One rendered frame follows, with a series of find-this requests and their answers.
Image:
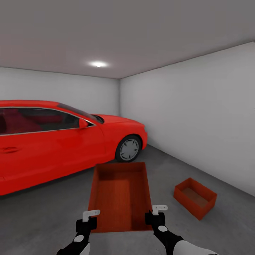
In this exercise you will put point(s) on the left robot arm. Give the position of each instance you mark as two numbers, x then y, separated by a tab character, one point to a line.
80	244

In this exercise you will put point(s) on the storage box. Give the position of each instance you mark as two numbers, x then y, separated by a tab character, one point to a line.
121	192
206	194

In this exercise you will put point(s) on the car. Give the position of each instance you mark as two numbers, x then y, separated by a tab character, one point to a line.
41	141

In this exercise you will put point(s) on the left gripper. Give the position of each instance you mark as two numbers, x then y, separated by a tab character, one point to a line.
91	224

